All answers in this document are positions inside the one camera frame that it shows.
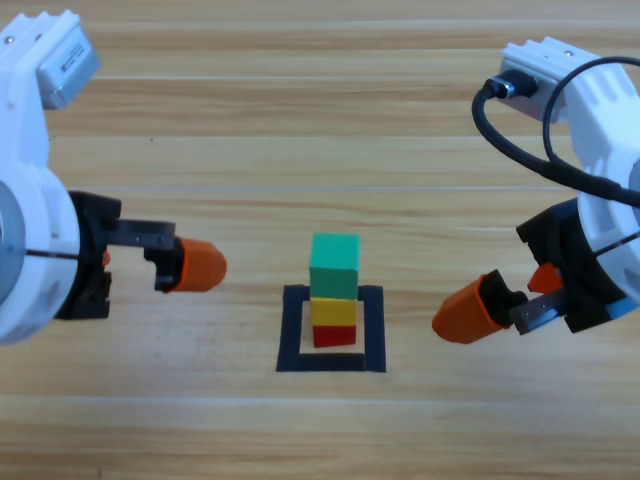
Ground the green wooden block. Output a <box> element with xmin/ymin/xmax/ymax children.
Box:
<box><xmin>308</xmin><ymin>232</ymin><xmax>362</xmax><ymax>301</ymax></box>

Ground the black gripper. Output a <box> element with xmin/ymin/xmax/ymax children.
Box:
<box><xmin>431</xmin><ymin>197</ymin><xmax>634</xmax><ymax>346</ymax></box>
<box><xmin>52</xmin><ymin>190</ymin><xmax>229</xmax><ymax>321</ymax></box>

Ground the yellow wooden block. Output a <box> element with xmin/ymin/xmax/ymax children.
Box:
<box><xmin>310</xmin><ymin>297</ymin><xmax>358</xmax><ymax>329</ymax></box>

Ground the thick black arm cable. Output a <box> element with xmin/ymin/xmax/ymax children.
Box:
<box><xmin>471</xmin><ymin>69</ymin><xmax>640</xmax><ymax>209</ymax></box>

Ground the red wooden block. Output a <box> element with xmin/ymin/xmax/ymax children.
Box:
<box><xmin>312</xmin><ymin>324</ymin><xmax>358</xmax><ymax>349</ymax></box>

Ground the black tape square outline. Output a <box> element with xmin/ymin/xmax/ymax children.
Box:
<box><xmin>275</xmin><ymin>284</ymin><xmax>388</xmax><ymax>375</ymax></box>

